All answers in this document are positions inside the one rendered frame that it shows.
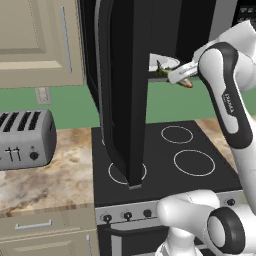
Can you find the black hob stove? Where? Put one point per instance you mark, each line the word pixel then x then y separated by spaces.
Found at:
pixel 166 186

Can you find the beige drawer front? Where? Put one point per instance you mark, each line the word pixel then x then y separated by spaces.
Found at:
pixel 66 221

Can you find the grey toaster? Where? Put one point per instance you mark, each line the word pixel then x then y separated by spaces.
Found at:
pixel 25 143

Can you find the beige base cupboard door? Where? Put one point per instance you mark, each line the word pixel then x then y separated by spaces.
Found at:
pixel 43 246

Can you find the white plate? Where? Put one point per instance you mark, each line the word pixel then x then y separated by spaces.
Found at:
pixel 168 62

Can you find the beige wall cupboard door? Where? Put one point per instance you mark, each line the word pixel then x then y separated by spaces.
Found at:
pixel 30 40

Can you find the black stove knob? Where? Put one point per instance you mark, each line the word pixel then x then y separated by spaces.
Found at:
pixel 147 213
pixel 107 218
pixel 127 216
pixel 230 201

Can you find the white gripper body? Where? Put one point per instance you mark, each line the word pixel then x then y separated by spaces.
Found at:
pixel 185 71

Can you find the green fish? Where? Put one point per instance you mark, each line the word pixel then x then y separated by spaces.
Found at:
pixel 163 70

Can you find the white wall socket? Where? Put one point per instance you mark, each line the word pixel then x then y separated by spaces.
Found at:
pixel 43 95

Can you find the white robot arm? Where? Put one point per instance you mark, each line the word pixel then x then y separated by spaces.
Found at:
pixel 240 166

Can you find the black microwave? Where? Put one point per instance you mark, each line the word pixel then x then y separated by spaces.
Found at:
pixel 195 23

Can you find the black microwave door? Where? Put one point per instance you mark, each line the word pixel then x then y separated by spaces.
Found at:
pixel 130 83

